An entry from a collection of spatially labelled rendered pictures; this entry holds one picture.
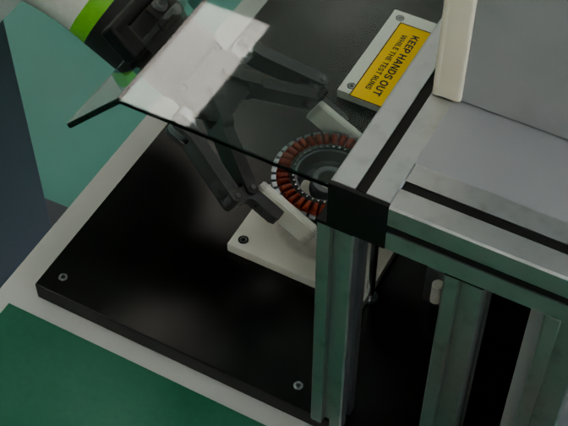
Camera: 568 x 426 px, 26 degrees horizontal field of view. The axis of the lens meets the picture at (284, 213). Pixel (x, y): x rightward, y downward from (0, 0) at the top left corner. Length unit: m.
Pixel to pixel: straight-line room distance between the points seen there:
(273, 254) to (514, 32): 0.46
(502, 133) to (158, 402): 0.45
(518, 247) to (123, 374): 0.49
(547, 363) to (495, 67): 0.21
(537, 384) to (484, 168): 0.16
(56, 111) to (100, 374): 1.34
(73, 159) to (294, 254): 1.21
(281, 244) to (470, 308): 0.37
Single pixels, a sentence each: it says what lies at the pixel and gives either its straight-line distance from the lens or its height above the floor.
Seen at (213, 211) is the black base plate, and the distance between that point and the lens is 1.26.
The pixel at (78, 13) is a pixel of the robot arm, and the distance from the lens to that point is 1.15.
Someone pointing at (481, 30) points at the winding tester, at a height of 1.19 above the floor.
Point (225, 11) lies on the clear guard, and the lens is 1.02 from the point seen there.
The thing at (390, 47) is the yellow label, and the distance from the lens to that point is 0.99.
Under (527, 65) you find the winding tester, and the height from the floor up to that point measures 1.17.
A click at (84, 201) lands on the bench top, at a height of 0.75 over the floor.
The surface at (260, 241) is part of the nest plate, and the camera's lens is 1.22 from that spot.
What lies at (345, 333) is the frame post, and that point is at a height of 0.93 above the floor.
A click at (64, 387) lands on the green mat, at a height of 0.75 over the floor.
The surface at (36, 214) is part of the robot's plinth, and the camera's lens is 1.98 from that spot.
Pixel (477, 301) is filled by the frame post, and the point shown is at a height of 1.03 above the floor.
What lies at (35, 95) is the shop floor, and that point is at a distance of 2.50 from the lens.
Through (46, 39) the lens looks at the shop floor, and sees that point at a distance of 2.62.
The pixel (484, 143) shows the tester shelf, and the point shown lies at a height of 1.11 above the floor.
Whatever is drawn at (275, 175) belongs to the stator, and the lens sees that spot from 1.18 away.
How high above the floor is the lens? 1.74
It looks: 50 degrees down
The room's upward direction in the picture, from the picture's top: straight up
